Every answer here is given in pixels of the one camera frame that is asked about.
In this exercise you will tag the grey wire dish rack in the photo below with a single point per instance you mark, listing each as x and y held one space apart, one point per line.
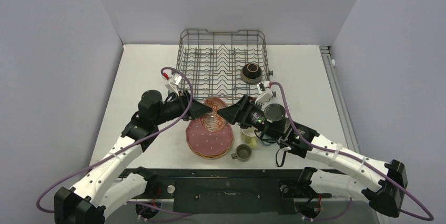
213 62

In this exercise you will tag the orange patterned small bowl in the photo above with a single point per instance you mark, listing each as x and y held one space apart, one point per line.
212 121

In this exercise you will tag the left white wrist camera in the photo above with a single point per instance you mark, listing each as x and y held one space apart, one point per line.
172 82

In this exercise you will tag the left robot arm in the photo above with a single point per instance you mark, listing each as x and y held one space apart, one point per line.
95 197

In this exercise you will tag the small grey cup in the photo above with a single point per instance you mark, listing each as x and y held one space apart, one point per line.
242 153

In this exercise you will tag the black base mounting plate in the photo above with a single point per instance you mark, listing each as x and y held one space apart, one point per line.
230 190

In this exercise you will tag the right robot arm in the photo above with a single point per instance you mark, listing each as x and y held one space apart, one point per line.
383 185

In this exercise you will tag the yellow plate under pink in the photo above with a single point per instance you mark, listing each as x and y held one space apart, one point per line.
214 153

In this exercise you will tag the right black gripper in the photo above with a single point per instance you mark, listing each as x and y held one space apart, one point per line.
249 112

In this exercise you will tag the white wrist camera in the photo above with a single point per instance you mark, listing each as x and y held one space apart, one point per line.
172 82
265 92

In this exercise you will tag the dark brown glazed bowl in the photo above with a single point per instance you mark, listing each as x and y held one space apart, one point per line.
251 73

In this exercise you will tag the yellow green mug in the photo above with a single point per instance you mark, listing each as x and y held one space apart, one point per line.
249 137

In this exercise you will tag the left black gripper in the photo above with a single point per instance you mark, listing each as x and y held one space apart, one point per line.
195 110

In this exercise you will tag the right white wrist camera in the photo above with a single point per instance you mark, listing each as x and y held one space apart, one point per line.
265 92

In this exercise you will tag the pink polka dot plate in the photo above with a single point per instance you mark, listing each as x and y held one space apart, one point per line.
198 137

